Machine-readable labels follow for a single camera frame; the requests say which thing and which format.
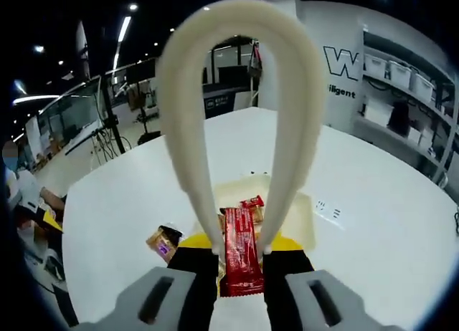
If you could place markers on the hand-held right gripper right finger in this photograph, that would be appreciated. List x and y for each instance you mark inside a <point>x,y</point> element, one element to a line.
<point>322,302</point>

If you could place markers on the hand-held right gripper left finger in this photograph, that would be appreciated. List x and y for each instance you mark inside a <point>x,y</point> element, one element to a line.
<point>150,302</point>

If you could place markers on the gold purple snack packet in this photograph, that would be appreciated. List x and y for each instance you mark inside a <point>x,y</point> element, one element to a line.
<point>161,244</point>

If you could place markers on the beige hexagonal food container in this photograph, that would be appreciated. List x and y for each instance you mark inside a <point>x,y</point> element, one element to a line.
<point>303,216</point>

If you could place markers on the small red candy packet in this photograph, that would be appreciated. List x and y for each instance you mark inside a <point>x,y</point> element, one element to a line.
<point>252,202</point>

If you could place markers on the beige plastic food tongs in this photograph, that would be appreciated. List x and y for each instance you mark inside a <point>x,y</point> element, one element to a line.
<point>179,130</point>

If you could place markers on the white paper sheet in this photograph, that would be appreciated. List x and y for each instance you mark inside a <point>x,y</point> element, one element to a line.
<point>326,217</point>

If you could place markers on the black tripod stand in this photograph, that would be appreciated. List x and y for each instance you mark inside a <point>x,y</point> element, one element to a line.
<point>112,127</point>

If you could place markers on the grey metal shelf rack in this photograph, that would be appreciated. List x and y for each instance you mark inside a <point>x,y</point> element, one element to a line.
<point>444,155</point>

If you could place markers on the white box on shelf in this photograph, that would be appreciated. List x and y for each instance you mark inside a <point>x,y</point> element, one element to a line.
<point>374,112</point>

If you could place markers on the black bag on shelf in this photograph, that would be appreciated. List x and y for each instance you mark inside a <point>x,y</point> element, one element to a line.
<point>398,119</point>

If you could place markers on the dark low counter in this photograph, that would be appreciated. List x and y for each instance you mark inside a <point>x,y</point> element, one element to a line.
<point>222,105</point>

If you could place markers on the row of white storage bins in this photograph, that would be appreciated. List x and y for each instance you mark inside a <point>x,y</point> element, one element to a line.
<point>399,73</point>

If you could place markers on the white rack with bags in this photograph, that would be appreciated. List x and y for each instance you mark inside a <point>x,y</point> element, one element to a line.
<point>255,64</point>

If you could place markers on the tilted screen on stand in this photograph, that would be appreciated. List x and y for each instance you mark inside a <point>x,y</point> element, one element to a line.
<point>82,51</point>

